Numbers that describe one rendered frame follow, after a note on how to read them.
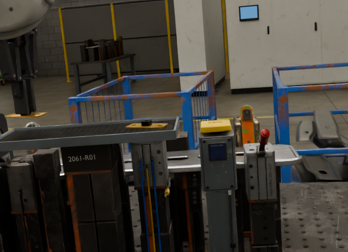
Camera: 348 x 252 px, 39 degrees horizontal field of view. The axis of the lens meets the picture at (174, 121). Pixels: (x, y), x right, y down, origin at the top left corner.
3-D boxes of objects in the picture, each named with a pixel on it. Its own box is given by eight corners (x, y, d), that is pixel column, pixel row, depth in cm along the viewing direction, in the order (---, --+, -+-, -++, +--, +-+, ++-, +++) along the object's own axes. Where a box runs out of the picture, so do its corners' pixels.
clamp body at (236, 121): (264, 219, 166) (259, 112, 159) (270, 238, 152) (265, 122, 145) (232, 221, 167) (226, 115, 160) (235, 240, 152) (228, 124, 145)
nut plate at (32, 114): (48, 113, 103) (47, 108, 103) (38, 117, 100) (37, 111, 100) (14, 114, 106) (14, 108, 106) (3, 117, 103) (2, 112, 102)
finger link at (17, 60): (20, 24, 98) (16, 23, 97) (25, 80, 99) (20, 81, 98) (3, 25, 100) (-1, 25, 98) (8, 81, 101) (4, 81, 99)
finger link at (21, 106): (25, 79, 100) (23, 80, 100) (29, 113, 102) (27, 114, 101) (13, 80, 101) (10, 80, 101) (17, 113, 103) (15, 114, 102)
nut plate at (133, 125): (169, 124, 102) (169, 119, 102) (161, 128, 99) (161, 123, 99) (133, 124, 105) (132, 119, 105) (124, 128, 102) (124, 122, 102)
